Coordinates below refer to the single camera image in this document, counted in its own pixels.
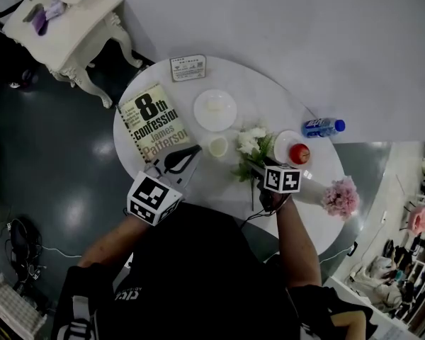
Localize blue-capped water bottle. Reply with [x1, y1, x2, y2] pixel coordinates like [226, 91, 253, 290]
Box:
[300, 118, 346, 138]

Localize white woven box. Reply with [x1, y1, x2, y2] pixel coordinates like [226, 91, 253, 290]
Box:
[0, 273, 49, 340]

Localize white flowers with green leaves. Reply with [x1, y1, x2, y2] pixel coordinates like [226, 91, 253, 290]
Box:
[230, 126, 277, 212]

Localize red apple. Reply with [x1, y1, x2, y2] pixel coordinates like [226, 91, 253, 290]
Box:
[289, 142, 311, 165]

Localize white floor cable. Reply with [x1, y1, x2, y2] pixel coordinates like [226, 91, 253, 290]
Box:
[38, 244, 82, 258]

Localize tall white ribbed vase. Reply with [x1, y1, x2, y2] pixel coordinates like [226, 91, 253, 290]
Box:
[290, 174, 329, 205]

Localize pile of black cables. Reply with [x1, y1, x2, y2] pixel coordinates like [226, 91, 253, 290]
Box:
[5, 217, 45, 283]

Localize small white sign card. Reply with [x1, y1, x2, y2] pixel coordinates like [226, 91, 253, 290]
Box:
[169, 54, 207, 84]

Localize white ornate dressing table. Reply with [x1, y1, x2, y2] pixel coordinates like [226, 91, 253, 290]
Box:
[1, 0, 145, 109]

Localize beige paperback book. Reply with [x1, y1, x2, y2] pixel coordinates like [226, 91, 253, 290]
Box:
[117, 81, 192, 164]

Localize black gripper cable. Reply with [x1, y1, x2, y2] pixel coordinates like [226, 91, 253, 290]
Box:
[239, 200, 281, 233]

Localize person's right forearm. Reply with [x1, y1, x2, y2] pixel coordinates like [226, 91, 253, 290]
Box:
[274, 198, 323, 290]

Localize pink chair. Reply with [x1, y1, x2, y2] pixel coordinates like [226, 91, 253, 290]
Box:
[409, 203, 425, 233]

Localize white plate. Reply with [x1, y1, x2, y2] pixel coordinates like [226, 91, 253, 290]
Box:
[193, 89, 238, 132]
[273, 129, 305, 164]

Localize pink flowers bunch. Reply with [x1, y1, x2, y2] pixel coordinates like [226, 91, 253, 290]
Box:
[321, 175, 361, 221]

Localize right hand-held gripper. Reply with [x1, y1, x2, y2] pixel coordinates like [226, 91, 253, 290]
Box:
[249, 160, 302, 213]

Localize purple cloth item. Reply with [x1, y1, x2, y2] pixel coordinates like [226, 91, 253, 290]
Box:
[31, 0, 64, 35]

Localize small white cup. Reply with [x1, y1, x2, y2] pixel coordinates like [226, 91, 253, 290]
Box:
[207, 135, 230, 158]

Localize person's left forearm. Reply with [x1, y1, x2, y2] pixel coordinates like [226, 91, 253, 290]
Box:
[76, 212, 153, 268]

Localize white curved table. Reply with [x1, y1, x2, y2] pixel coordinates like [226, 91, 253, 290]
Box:
[113, 55, 346, 258]

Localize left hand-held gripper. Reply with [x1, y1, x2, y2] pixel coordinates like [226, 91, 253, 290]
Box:
[126, 144, 203, 228]

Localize person's black shirt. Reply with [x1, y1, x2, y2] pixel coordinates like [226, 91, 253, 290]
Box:
[51, 203, 376, 340]

